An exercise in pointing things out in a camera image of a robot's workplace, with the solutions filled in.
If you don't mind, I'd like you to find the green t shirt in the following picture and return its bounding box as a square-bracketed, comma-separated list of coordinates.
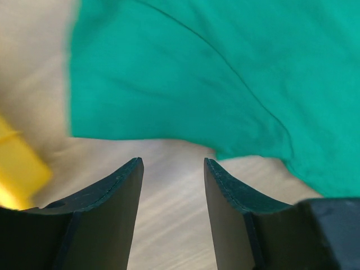
[69, 1, 359, 197]

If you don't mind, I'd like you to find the yellow plastic bin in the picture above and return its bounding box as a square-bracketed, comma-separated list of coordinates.
[1, 118, 52, 210]

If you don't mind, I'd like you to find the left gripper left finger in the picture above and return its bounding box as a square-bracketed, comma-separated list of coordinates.
[1, 157, 144, 269]

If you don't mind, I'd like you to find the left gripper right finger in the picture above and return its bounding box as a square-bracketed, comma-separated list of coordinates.
[204, 159, 359, 269]

